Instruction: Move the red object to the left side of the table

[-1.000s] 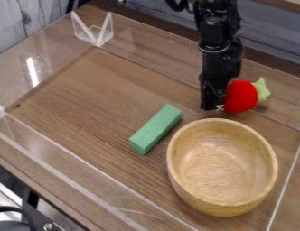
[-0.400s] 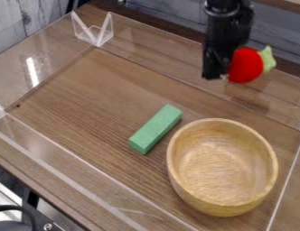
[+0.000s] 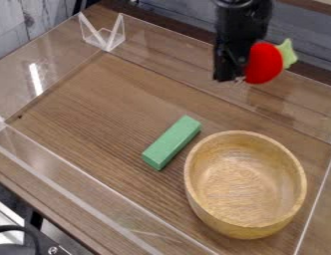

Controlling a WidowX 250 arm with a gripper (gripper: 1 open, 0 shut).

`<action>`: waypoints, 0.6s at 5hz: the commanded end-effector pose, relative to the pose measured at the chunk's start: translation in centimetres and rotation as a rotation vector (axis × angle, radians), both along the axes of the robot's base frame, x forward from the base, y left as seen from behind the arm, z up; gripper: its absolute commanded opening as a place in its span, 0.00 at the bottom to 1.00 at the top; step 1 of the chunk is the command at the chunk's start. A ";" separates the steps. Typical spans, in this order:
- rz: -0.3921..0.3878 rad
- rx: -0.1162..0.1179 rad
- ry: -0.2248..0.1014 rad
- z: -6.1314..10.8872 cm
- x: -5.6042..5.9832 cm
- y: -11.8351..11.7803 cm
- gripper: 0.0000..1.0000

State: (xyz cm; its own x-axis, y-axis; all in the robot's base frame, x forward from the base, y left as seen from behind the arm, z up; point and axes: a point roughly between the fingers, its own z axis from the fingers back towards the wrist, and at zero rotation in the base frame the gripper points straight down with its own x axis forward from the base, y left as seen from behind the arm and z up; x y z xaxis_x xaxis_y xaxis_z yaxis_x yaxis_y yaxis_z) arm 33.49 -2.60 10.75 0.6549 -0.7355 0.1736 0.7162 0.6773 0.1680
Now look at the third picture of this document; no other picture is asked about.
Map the light wooden bowl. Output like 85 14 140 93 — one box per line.
184 130 308 240

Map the clear acrylic tray wall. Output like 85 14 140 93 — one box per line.
0 7 331 255

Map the clear acrylic corner bracket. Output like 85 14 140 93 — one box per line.
78 13 127 52

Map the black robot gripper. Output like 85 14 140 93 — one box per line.
212 0 274 82

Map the black metal table bracket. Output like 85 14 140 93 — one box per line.
25 209 73 255

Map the green rectangular block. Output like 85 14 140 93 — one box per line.
143 116 201 170

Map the black cable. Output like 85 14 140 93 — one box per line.
0 224 41 255

